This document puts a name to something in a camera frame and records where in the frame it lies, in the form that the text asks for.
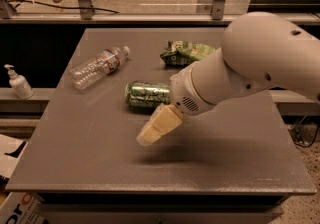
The grey table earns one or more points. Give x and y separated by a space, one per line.
236 163

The white pump lotion bottle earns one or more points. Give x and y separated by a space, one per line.
19 83

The metal rail frame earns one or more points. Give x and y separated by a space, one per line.
162 20

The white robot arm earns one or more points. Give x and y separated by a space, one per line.
259 50

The white cardboard box orange print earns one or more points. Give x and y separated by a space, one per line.
20 208

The green soda can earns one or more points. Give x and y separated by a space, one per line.
149 95

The clear plastic water bottle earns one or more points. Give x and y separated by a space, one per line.
98 66

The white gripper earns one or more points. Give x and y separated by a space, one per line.
182 92

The green chip bag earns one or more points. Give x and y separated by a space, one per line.
183 53

